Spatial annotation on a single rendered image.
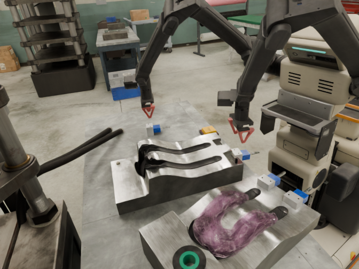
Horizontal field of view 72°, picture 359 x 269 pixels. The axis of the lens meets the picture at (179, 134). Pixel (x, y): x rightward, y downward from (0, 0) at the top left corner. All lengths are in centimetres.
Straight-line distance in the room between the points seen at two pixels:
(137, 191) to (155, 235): 25
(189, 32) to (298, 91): 658
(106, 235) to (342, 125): 116
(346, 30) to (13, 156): 94
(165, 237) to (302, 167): 70
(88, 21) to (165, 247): 676
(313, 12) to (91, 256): 86
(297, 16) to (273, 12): 5
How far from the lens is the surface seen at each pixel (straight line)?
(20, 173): 91
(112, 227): 93
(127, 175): 102
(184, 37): 753
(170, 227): 75
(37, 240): 103
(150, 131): 135
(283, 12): 59
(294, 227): 86
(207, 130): 130
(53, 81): 480
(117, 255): 86
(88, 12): 717
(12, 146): 90
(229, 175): 100
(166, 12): 89
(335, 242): 165
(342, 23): 65
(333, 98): 105
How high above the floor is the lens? 149
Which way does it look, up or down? 31 degrees down
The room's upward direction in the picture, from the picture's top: 4 degrees counter-clockwise
